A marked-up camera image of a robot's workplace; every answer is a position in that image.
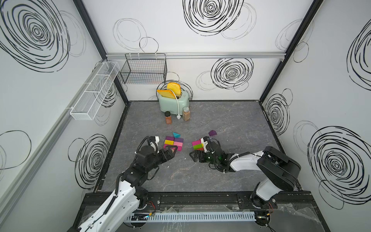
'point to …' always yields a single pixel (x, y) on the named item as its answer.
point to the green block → (197, 146)
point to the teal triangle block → (177, 135)
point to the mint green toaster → (166, 104)
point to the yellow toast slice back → (176, 87)
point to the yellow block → (169, 142)
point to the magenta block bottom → (196, 142)
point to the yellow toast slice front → (167, 94)
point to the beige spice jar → (186, 113)
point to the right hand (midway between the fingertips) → (194, 155)
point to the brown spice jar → (168, 118)
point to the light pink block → (180, 144)
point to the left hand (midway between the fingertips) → (172, 150)
